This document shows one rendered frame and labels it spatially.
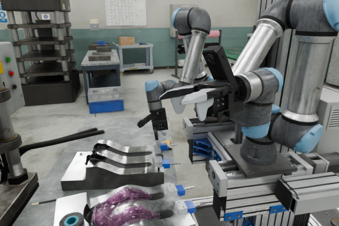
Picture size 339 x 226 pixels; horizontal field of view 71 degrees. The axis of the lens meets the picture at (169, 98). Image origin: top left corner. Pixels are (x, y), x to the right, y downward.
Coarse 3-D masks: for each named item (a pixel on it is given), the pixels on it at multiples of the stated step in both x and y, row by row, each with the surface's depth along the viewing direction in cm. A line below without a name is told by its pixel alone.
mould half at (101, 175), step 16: (112, 144) 134; (80, 160) 130; (96, 160) 117; (128, 160) 126; (144, 160) 125; (64, 176) 117; (80, 176) 117; (96, 176) 114; (112, 176) 115; (128, 176) 115; (144, 176) 116; (160, 176) 116
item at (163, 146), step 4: (160, 144) 131; (164, 144) 130; (168, 144) 131; (172, 144) 131; (176, 144) 131; (156, 148) 129; (160, 148) 129; (164, 148) 130; (156, 152) 129; (160, 152) 130
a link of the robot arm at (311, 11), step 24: (312, 0) 69; (336, 0) 65; (288, 24) 78; (312, 24) 70; (336, 24) 67; (312, 48) 73; (312, 72) 75; (312, 96) 78; (288, 120) 82; (312, 120) 79; (288, 144) 84; (312, 144) 82
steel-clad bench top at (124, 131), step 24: (96, 120) 195; (120, 120) 195; (168, 120) 195; (72, 144) 158; (144, 144) 158; (168, 168) 133; (48, 192) 115; (72, 192) 115; (96, 192) 115; (24, 216) 101; (48, 216) 101
